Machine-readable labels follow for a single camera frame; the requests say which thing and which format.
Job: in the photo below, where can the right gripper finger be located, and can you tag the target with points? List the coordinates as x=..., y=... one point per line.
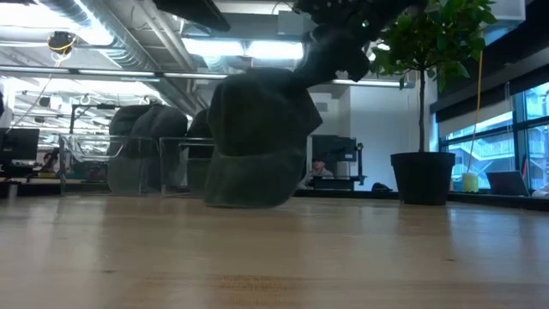
x=317, y=64
x=354, y=64

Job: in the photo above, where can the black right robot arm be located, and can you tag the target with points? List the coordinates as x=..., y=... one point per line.
x=334, y=8

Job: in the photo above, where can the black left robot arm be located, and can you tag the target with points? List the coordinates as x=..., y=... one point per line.
x=193, y=10

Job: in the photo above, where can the grey ceiling box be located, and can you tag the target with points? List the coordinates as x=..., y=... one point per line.
x=291, y=23

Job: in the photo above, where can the person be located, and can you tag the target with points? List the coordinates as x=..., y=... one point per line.
x=51, y=161
x=319, y=173

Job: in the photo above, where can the black rounded object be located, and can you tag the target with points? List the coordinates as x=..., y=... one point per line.
x=381, y=187

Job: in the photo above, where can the green potted plant, black pot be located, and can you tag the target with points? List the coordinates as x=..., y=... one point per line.
x=422, y=180

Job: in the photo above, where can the yellow cup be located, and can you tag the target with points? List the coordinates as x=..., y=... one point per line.
x=470, y=183

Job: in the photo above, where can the long ceiling light strip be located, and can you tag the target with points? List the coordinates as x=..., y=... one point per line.
x=107, y=73

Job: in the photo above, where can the clear plastic bin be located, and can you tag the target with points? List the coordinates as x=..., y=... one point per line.
x=86, y=146

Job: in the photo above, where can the black computer monitor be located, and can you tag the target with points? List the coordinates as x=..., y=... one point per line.
x=19, y=146

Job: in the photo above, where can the silver ceiling air duct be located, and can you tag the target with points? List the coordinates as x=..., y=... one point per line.
x=128, y=47

